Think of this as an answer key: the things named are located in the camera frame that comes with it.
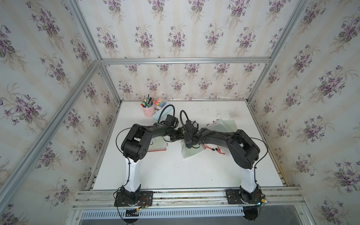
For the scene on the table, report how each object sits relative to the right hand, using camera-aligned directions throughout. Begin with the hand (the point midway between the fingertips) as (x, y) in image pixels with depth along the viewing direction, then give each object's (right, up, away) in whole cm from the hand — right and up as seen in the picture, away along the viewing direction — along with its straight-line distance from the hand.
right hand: (189, 137), depth 97 cm
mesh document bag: (+24, +9, +8) cm, 26 cm away
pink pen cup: (-30, +21, +4) cm, 37 cm away
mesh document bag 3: (-22, -4, -2) cm, 23 cm away
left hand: (-3, 0, 0) cm, 3 cm away
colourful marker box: (-24, +25, +19) cm, 40 cm away
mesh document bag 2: (-2, -9, -6) cm, 11 cm away
